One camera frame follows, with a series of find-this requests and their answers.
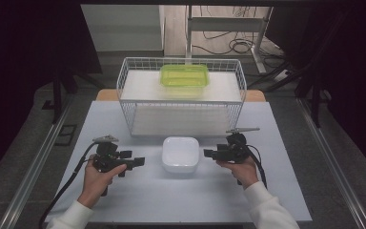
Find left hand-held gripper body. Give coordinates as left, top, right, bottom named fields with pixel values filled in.
left=91, top=135, right=129, bottom=198

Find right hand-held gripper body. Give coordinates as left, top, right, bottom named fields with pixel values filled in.
left=215, top=127, right=261, bottom=186

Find white square bowl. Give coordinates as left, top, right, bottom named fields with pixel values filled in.
left=161, top=135, right=201, bottom=175

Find white wire rack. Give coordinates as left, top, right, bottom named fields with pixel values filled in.
left=116, top=56, right=248, bottom=138

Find green plastic container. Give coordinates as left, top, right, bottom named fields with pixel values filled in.
left=158, top=63, right=211, bottom=99

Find person's right hand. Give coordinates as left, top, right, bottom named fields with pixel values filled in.
left=215, top=156, right=260, bottom=191

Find person's left hand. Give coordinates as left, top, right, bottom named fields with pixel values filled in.
left=77, top=154, right=129, bottom=210

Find wooden board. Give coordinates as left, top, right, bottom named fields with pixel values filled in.
left=94, top=88, right=267, bottom=103

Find black stand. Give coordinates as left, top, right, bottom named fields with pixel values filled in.
left=247, top=60, right=333, bottom=129
left=51, top=63, right=105, bottom=126

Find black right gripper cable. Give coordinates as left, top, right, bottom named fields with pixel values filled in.
left=236, top=144, right=269, bottom=191

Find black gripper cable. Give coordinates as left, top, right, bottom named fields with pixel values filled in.
left=37, top=141, right=99, bottom=229
left=236, top=144, right=269, bottom=191

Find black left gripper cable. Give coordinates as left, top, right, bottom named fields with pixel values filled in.
left=37, top=141, right=99, bottom=229

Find aluminium rail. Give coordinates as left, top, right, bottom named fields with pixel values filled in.
left=295, top=97, right=366, bottom=229
left=0, top=94, right=74, bottom=229

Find black floor cables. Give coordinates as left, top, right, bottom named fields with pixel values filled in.
left=192, top=6, right=287, bottom=70

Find white desk frame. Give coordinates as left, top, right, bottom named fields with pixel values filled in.
left=185, top=5, right=275, bottom=75

